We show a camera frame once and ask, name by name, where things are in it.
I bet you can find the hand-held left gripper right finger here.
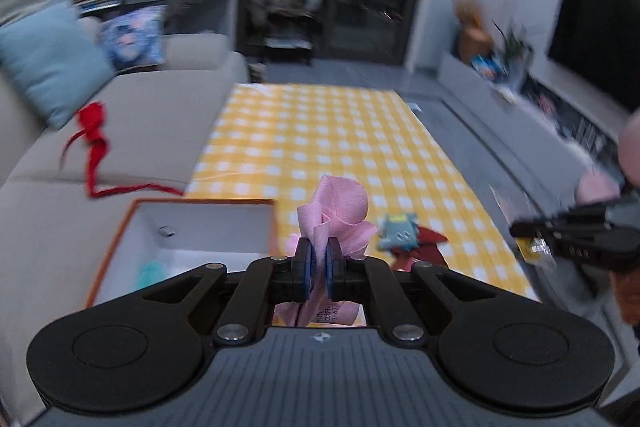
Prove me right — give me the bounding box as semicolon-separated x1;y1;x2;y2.
324;238;543;344

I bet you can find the potted plant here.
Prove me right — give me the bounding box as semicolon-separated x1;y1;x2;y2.
492;19;533;95

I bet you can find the beige sofa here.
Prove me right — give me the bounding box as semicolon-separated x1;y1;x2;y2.
0;32;251;425

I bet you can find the golden vase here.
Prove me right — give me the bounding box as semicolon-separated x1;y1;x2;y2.
452;0;495;64

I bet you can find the yellow checkered tablecloth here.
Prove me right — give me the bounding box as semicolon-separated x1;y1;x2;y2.
185;83;538;308

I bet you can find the orange cardboard box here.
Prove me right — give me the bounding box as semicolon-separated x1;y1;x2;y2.
85;198;278;310

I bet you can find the clear plastic bag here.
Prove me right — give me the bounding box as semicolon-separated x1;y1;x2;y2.
490;184;556;268

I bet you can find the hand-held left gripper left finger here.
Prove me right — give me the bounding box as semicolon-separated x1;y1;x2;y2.
87;237;317;344

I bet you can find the white TV cabinet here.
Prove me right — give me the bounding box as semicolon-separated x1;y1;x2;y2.
439;51;631;178

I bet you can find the black television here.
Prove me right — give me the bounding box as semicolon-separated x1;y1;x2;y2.
546;0;640;110

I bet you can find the light blue cushion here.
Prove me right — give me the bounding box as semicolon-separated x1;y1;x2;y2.
0;2;115;130

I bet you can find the red ribbon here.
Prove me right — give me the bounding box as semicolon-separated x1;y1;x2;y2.
60;102;186;199

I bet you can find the dark red cloth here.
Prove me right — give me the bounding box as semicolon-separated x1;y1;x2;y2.
389;224;449;272

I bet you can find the blue grey plush toy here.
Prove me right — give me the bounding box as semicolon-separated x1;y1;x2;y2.
376;213;420;253

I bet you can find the metal rack shelf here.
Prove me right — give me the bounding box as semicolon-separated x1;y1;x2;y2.
262;0;330;66

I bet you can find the person's right hand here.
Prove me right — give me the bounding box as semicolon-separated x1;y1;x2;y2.
574;107;640;206

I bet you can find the blue packet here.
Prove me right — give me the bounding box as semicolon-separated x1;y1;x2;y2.
471;54;501;80

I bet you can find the blue printed cushion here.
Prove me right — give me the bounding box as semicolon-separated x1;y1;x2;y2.
97;4;168;70

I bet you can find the pink cloth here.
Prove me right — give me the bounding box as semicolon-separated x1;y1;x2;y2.
275;174;380;328

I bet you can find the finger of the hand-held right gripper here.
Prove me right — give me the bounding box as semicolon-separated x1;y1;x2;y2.
509;206;608;242

